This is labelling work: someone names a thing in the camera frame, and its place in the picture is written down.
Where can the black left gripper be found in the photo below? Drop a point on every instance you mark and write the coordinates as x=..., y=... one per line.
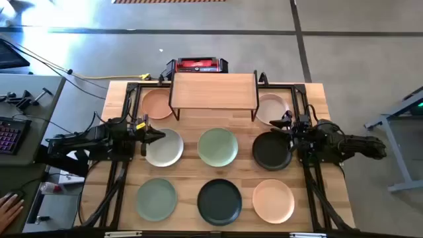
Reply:
x=137, y=135

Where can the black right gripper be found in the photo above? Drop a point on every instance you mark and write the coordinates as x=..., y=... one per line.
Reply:
x=302, y=130

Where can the white plate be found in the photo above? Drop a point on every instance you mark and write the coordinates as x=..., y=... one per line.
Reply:
x=167, y=150

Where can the pale beige plate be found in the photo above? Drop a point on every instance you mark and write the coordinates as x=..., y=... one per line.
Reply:
x=272, y=107

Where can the black plate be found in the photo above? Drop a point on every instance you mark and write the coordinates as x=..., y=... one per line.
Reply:
x=271, y=153

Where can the orange plate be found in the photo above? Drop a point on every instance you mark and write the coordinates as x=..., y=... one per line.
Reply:
x=155, y=104

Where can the sage green plate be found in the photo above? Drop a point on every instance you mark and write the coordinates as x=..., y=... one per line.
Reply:
x=156, y=200

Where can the light green plate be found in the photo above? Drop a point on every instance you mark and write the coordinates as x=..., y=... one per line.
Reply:
x=218, y=147

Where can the peach plate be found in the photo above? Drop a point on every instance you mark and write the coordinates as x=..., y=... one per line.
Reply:
x=273, y=201

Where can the dark green plate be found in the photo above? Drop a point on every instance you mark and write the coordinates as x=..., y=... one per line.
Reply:
x=219, y=202

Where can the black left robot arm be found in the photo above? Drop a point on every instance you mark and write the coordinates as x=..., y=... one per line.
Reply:
x=99, y=135

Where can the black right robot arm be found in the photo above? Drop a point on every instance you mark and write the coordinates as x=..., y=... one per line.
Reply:
x=350, y=143

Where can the wooden shelf with black legs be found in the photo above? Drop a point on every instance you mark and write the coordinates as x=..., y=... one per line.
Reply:
x=213, y=91

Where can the red and black power box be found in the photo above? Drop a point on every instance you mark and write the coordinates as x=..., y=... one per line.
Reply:
x=198, y=64

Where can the white box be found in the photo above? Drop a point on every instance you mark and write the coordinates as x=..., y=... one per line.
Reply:
x=71, y=178

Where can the black slanted panel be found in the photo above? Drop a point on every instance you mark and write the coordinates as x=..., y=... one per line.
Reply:
x=62, y=162

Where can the clear plastic bottle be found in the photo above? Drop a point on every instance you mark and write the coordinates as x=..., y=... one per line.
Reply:
x=49, y=188

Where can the grey desk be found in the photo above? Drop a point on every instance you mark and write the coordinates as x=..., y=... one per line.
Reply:
x=39, y=82

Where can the black device with green light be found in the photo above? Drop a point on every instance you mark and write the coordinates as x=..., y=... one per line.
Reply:
x=417, y=107

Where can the black desk clamp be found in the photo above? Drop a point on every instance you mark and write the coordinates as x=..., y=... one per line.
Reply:
x=21, y=100

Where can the black keyboard with lit keys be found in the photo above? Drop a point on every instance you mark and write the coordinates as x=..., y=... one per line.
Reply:
x=13, y=135

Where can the black computer monitor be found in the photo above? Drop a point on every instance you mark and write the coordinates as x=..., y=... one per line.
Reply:
x=10, y=56

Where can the person's hand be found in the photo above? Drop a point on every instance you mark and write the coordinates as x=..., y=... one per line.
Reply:
x=8, y=213

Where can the black aluminium table frame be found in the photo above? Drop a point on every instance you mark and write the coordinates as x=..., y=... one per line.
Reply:
x=132, y=87

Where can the silver metal bracket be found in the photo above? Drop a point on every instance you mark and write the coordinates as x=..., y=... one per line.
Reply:
x=122, y=234
x=307, y=235

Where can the grey metal table frame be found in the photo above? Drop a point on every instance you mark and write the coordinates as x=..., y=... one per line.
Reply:
x=396, y=155

